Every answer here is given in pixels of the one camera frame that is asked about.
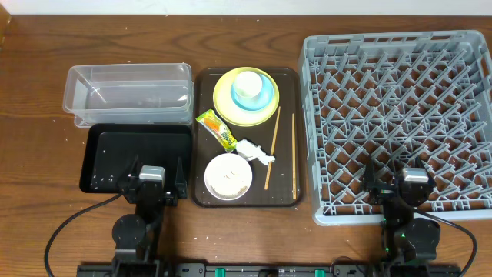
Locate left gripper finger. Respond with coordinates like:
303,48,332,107
175,157,188,199
127,155,139,181

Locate pink bowl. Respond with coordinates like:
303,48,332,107
204,153,253,201

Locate yellow green snack wrapper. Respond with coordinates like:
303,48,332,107
195,109,238,152

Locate white napkin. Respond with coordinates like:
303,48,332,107
236,139,275,165

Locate wooden chopstick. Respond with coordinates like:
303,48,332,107
291,113,297,201
264,106,281,190

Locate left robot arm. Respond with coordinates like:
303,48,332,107
111,158,188,277

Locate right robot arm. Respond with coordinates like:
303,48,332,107
362,158,440,277

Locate grey dishwasher rack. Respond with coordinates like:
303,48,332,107
299,30,491,226

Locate black plastic bin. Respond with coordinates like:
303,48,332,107
79,124,192,193

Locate clear plastic bin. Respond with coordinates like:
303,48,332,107
63,63,194,128

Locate brown serving tray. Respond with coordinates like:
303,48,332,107
189,68,306,208

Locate yellow plate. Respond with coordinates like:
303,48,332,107
213,67,280,127

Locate light blue bowl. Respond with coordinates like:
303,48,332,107
231,73,274,112

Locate white cup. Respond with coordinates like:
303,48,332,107
232,71,263,98

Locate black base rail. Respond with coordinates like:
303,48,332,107
75,262,462,277

